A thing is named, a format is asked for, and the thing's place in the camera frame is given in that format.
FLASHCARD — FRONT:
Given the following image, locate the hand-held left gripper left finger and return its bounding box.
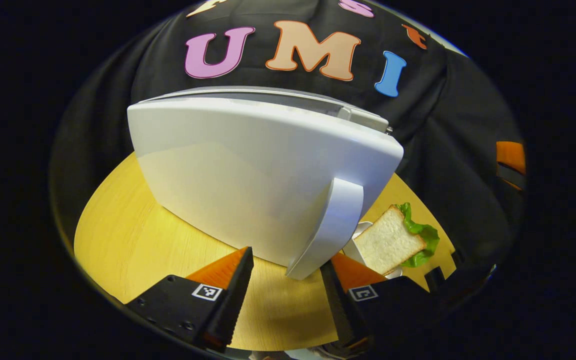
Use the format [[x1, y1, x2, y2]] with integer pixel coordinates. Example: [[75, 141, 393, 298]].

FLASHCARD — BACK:
[[125, 246, 255, 353]]

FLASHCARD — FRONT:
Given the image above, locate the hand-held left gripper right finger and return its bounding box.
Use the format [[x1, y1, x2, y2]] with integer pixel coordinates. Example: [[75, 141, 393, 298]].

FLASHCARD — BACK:
[[319, 252, 451, 353]]

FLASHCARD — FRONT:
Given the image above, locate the bread sandwich with lettuce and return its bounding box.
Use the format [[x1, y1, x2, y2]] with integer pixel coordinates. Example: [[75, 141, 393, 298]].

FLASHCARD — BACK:
[[353, 202, 440, 276]]

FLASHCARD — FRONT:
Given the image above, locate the white microwave oven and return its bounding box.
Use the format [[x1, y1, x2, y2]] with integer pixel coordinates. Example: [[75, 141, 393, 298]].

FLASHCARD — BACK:
[[127, 86, 405, 282]]

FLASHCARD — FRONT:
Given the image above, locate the white plastic tray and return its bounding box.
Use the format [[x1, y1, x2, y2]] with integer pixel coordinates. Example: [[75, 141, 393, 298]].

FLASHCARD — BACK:
[[342, 221, 404, 280]]

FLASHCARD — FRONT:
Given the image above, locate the black backdrop cloth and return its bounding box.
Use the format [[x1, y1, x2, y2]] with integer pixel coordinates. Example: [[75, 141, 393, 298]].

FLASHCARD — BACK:
[[50, 0, 526, 266]]

